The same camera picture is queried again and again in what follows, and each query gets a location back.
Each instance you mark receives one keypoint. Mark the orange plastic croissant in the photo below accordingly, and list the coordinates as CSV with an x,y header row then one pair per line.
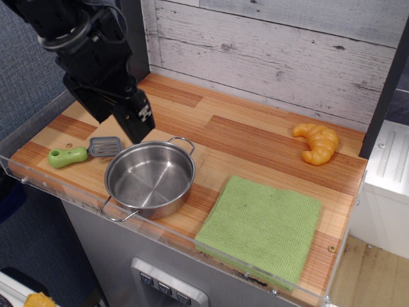
x,y
322,142

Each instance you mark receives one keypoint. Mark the green handled grey spatula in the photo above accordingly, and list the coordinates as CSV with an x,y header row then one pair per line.
x,y
98,147

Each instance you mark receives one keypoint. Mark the grey toy fridge cabinet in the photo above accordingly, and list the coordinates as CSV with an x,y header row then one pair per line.
x,y
110,247

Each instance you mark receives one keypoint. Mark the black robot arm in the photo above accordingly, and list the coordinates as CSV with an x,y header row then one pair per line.
x,y
52,19

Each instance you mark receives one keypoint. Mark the brass screw right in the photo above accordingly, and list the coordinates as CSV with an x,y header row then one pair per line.
x,y
332,249

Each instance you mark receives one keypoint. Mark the green knitted cloth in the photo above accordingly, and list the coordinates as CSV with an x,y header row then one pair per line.
x,y
260,230

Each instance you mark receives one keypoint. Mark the dark right vertical post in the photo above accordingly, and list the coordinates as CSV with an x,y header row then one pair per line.
x,y
390,85

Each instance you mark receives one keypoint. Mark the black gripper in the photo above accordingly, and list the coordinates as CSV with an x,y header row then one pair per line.
x,y
97,75

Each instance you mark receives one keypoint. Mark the silver dispenser button panel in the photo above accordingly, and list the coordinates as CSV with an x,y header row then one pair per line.
x,y
176,292

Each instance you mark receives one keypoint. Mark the white side cabinet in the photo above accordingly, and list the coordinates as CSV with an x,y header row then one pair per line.
x,y
381,215

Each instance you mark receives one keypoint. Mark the yellow object bottom left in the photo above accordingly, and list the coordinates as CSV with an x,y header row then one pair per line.
x,y
39,300

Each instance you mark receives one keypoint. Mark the stainless steel pot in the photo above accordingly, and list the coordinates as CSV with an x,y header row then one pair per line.
x,y
152,179

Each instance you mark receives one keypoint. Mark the clear acrylic guard rail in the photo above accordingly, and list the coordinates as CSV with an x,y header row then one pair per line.
x,y
233,136

